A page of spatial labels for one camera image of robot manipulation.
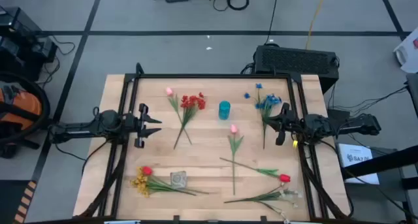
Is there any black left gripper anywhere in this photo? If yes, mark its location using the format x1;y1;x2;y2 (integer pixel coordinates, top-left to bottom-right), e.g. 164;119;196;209
122;103;163;150

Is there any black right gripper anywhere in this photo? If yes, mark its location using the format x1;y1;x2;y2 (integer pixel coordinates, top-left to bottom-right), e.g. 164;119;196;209
267;102;306;146

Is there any blue artificial flower bunch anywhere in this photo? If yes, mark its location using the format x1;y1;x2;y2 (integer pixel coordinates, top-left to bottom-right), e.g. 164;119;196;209
243;82;283;150

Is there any pink artificial tulip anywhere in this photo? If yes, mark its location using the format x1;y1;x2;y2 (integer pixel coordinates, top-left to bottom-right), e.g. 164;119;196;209
227;123;245;197
165;86;193;146

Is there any red artificial tulip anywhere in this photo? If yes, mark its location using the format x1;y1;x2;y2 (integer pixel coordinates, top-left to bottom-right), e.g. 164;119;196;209
140;166;210;196
219;157;292;184

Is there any red artificial flower bunch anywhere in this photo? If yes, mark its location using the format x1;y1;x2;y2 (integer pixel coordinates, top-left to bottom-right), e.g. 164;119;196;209
172;91;207;150

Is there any yellow artificial flower bunch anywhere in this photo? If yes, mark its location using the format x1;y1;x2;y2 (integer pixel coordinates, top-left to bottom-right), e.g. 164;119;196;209
129;167;199;199

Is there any clear crystal glass vase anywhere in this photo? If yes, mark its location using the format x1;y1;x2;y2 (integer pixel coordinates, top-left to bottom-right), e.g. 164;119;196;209
169;170;188;189

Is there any white artificial flower bunch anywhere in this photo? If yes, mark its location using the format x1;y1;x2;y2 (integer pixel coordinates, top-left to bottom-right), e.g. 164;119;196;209
223;182;304;224

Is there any teal glass vase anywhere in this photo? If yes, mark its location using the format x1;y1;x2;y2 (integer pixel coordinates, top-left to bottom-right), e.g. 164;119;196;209
217;100;231;121

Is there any black computer case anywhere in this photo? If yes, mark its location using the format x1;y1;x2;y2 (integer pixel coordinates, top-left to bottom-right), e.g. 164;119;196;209
253;44;340;94

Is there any white cardboard box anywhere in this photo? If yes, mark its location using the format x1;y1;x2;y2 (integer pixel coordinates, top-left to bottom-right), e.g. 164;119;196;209
338;143;380;185

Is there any black side table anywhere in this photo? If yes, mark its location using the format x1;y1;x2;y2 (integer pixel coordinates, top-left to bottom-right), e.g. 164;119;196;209
339;144;418;224

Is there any orange black vacuum cleaner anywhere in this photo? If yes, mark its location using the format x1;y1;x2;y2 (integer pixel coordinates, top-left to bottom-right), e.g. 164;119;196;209
0;70;52;159

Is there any black equipment stack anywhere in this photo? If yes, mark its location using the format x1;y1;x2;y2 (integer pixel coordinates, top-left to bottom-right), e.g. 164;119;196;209
0;7;58;81

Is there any black aluminium table frame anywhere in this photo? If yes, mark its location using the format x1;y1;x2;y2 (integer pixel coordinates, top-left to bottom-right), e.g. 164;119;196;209
73;62;352;224

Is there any black hanging cable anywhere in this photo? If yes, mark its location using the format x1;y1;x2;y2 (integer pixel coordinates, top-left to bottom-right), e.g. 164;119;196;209
264;0;280;45

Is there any yellow hanging cable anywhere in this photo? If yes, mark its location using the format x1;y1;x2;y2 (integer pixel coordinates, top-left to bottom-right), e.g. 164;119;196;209
305;0;329;50

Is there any coiled black cable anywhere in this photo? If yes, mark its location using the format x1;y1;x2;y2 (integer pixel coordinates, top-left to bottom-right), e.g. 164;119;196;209
227;0;250;11

